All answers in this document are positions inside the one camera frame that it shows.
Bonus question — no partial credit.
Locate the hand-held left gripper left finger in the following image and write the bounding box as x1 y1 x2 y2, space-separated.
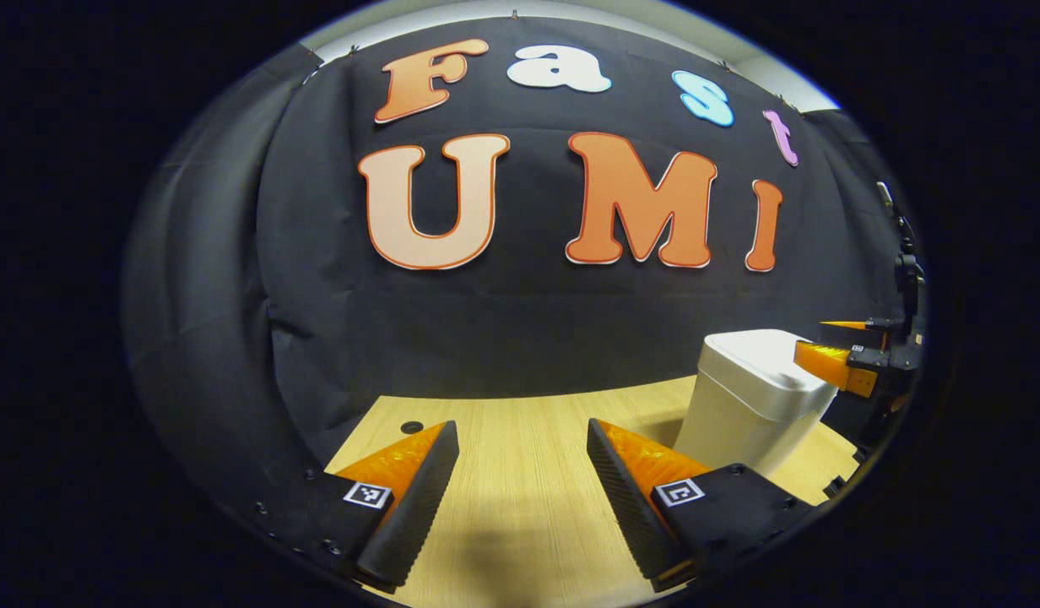
219 419 462 594

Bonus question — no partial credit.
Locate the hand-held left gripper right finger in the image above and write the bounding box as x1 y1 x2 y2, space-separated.
586 417 835 592

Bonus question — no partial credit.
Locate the white desktop garbage bin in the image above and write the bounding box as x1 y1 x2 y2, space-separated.
672 329 840 480

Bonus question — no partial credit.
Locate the wooden desktop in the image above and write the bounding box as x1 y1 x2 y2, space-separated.
324 376 863 608

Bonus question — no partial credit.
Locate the black backdrop cloth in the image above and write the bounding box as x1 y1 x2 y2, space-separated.
119 15 926 516

